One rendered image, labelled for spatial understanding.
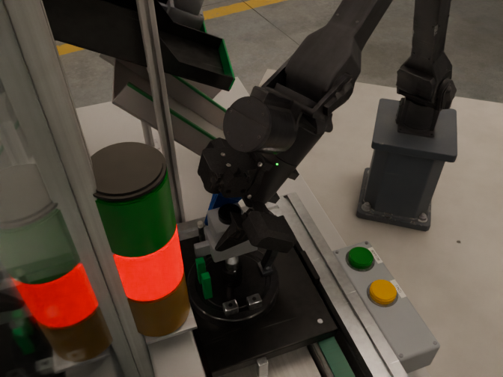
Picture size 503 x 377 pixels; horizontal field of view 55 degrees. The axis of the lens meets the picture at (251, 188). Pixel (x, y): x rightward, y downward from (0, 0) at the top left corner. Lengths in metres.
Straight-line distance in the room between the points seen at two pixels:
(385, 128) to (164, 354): 0.64
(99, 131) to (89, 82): 1.92
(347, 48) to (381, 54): 2.86
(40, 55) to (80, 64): 3.16
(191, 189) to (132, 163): 0.78
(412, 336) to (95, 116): 0.94
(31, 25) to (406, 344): 0.65
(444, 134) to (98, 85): 2.48
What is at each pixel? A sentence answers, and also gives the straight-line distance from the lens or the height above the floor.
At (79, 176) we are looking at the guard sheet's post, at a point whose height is 1.43.
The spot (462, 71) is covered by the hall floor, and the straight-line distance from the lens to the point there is 3.40.
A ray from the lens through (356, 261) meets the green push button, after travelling 0.81.
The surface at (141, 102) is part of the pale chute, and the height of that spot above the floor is 1.18.
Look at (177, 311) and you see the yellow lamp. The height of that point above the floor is 1.28.
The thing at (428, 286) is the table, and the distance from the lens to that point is 0.96.
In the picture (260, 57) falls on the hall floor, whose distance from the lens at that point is 3.29.
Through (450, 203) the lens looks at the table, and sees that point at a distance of 1.12.
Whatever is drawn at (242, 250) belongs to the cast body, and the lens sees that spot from 0.67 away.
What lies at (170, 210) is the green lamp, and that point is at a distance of 0.31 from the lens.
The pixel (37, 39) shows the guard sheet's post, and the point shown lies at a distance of 0.23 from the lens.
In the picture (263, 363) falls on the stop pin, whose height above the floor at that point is 0.97.
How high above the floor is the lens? 1.61
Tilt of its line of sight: 44 degrees down
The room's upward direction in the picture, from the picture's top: straight up
